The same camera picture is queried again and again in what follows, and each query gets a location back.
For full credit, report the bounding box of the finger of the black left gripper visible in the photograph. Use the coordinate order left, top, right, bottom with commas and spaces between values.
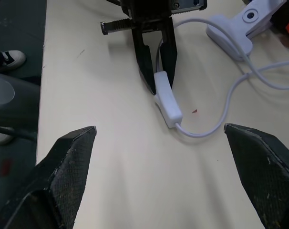
159, 16, 179, 89
131, 25, 157, 95

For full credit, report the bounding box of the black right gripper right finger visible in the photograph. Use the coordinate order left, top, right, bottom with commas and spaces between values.
224, 123, 289, 229

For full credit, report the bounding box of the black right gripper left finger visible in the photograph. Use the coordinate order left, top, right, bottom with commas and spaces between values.
0, 125, 97, 229

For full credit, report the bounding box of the white inline cord switch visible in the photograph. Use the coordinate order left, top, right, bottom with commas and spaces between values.
154, 71, 184, 129

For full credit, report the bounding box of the white lamp cord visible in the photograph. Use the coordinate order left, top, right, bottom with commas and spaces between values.
155, 18, 289, 139

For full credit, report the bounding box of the white desk lamp clamp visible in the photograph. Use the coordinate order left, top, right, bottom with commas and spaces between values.
205, 0, 289, 62

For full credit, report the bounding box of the white shoe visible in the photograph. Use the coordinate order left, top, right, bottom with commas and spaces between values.
0, 127, 15, 146

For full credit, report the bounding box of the grey chair base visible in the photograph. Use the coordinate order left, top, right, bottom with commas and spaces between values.
0, 72, 42, 135

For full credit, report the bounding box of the black and white sneaker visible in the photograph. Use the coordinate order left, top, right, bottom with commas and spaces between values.
0, 50, 27, 73

